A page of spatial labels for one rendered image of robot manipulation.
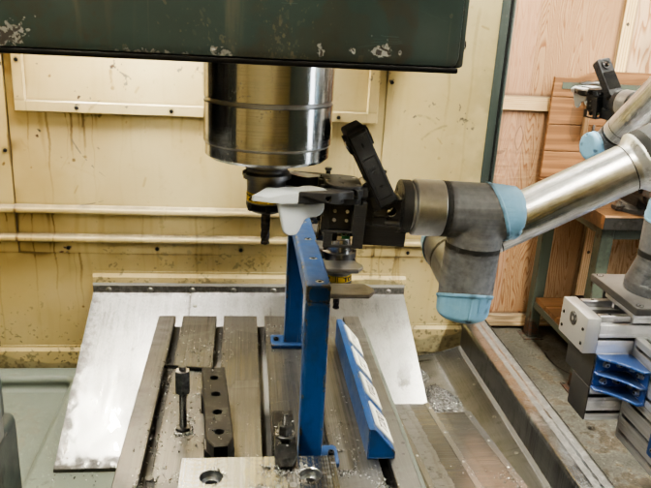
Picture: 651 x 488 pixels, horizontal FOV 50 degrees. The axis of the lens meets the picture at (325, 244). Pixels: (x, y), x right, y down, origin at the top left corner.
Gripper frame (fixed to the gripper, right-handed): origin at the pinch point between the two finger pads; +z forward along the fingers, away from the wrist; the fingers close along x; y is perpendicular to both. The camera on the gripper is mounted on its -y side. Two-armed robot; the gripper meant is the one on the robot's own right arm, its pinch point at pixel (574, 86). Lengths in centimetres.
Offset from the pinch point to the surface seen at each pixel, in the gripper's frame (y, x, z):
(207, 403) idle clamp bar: 32, -129, -67
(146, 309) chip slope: 46, -133, 8
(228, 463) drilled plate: 29, -130, -88
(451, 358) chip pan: 73, -50, -13
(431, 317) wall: 62, -52, -5
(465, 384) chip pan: 72, -54, -28
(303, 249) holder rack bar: 8, -108, -63
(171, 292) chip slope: 44, -125, 12
